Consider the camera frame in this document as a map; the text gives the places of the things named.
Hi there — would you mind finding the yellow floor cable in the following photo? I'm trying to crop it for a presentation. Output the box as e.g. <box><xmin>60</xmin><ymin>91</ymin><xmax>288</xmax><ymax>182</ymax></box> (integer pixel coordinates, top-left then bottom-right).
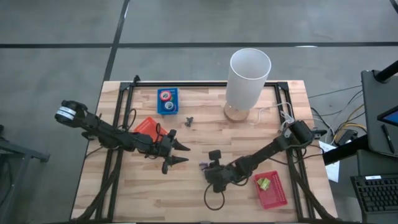
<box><xmin>333</xmin><ymin>103</ymin><xmax>368</xmax><ymax>141</ymax></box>

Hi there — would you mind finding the black aluminium table frame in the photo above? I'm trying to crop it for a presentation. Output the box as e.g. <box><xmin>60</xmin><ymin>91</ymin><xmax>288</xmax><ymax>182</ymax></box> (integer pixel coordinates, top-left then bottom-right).
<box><xmin>74</xmin><ymin>74</ymin><xmax>336</xmax><ymax>223</ymax></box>

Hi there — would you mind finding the white shade wooden base lamp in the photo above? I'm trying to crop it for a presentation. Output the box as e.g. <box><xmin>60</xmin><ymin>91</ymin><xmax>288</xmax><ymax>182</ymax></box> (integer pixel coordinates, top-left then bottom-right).
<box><xmin>223</xmin><ymin>47</ymin><xmax>272</xmax><ymax>123</ymax></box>

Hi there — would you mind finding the black pen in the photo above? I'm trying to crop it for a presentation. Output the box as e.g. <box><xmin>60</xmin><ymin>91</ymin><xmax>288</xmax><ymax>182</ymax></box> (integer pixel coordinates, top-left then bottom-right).
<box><xmin>381</xmin><ymin>124</ymin><xmax>396</xmax><ymax>154</ymax></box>

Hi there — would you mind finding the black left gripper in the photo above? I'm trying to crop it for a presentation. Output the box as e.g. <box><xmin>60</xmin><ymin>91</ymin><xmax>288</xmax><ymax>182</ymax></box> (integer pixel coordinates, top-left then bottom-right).
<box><xmin>152</xmin><ymin>129</ymin><xmax>192</xmax><ymax>175</ymax></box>

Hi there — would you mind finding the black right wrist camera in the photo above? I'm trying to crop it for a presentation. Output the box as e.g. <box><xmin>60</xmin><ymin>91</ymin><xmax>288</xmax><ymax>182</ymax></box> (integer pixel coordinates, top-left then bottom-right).
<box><xmin>208</xmin><ymin>149</ymin><xmax>222</xmax><ymax>166</ymax></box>

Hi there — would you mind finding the grey metal stand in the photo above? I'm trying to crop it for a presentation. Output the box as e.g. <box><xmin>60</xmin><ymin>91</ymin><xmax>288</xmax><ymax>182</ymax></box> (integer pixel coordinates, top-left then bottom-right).
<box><xmin>0</xmin><ymin>124</ymin><xmax>50</xmax><ymax>224</ymax></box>

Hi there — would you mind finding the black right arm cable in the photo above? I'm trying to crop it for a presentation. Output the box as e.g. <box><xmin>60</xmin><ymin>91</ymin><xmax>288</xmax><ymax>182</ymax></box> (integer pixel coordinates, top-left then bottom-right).
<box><xmin>203</xmin><ymin>182</ymin><xmax>226</xmax><ymax>212</ymax></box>

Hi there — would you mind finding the white lamp cable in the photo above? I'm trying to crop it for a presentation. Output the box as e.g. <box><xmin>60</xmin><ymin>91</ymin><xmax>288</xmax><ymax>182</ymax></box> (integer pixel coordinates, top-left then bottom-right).
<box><xmin>250</xmin><ymin>101</ymin><xmax>295</xmax><ymax>126</ymax></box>

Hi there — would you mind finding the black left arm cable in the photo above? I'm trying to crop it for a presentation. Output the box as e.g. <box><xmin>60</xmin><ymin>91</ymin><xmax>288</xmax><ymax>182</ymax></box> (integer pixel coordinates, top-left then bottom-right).
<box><xmin>124</xmin><ymin>108</ymin><xmax>138</xmax><ymax>132</ymax></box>
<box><xmin>154</xmin><ymin>123</ymin><xmax>163</xmax><ymax>144</ymax></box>

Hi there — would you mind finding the tablet with blue screen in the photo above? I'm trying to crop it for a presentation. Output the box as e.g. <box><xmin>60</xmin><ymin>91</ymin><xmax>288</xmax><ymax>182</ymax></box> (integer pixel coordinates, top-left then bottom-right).
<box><xmin>377</xmin><ymin>105</ymin><xmax>398</xmax><ymax>127</ymax></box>

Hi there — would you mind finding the black keyboard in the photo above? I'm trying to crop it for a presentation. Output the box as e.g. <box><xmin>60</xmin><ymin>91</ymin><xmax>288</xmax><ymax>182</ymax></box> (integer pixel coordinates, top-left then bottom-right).
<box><xmin>350</xmin><ymin>174</ymin><xmax>398</xmax><ymax>214</ymax></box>

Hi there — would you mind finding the dark grey desk top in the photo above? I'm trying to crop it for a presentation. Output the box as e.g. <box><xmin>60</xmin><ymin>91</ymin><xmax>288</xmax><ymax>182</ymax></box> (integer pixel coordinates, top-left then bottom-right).
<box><xmin>360</xmin><ymin>70</ymin><xmax>398</xmax><ymax>157</ymax></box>

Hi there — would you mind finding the red plastic basket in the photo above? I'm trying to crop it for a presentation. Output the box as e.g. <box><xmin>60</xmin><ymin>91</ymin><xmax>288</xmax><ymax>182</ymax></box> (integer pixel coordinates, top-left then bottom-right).
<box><xmin>254</xmin><ymin>170</ymin><xmax>289</xmax><ymax>210</ymax></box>

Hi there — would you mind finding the white paper sheet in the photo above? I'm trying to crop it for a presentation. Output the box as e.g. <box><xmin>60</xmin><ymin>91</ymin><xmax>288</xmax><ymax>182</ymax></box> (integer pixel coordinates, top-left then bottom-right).
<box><xmin>318</xmin><ymin>141</ymin><xmax>341</xmax><ymax>183</ymax></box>

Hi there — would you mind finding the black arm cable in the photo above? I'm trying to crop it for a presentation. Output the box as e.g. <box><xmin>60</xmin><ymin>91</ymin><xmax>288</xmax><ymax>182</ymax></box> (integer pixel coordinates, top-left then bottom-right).
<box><xmin>154</xmin><ymin>123</ymin><xmax>163</xmax><ymax>144</ymax></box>
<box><xmin>203</xmin><ymin>182</ymin><xmax>226</xmax><ymax>212</ymax></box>
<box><xmin>124</xmin><ymin>108</ymin><xmax>138</xmax><ymax>132</ymax></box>

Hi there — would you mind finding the orange plastic basket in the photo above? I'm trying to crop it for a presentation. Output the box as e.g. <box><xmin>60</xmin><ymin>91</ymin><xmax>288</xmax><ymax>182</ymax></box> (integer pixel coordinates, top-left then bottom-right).
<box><xmin>133</xmin><ymin>116</ymin><xmax>170</xmax><ymax>144</ymax></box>

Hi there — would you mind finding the blue plastic bin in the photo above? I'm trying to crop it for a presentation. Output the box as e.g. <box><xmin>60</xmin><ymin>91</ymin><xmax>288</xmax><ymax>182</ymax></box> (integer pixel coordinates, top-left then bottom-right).
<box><xmin>157</xmin><ymin>87</ymin><xmax>180</xmax><ymax>116</ymax></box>

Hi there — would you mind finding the black floor cable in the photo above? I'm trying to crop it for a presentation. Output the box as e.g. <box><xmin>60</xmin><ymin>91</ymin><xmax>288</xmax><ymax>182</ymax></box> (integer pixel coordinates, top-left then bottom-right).
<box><xmin>307</xmin><ymin>85</ymin><xmax>363</xmax><ymax>99</ymax></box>

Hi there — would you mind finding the black pole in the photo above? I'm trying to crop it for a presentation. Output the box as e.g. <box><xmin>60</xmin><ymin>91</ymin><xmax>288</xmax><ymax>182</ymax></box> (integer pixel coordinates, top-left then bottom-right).
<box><xmin>374</xmin><ymin>60</ymin><xmax>398</xmax><ymax>83</ymax></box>

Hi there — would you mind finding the black power adapter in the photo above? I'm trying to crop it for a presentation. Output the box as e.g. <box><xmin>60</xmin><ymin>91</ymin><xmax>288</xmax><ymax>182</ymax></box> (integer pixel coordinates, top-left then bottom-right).
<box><xmin>336</xmin><ymin>129</ymin><xmax>359</xmax><ymax>146</ymax></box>

